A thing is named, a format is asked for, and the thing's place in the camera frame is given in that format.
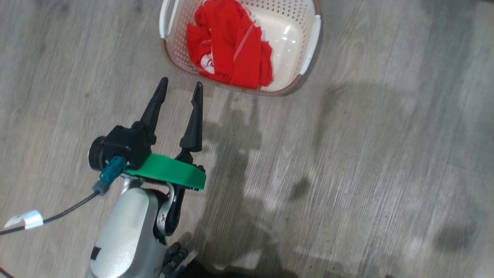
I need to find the white perforated laundry basket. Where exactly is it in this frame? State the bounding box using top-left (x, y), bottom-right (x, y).
top-left (159, 0), bottom-right (322, 97)

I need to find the red garment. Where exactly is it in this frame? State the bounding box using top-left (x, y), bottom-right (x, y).
top-left (186, 0), bottom-right (274, 90)

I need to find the white tag on left cable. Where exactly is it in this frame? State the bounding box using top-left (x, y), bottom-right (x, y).
top-left (4, 210), bottom-right (44, 231)

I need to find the left arm black cable teal plug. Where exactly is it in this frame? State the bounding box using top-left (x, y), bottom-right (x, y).
top-left (0, 156), bottom-right (126, 237)

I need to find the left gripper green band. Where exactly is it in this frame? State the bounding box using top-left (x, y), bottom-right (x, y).
top-left (124, 77), bottom-right (206, 237)

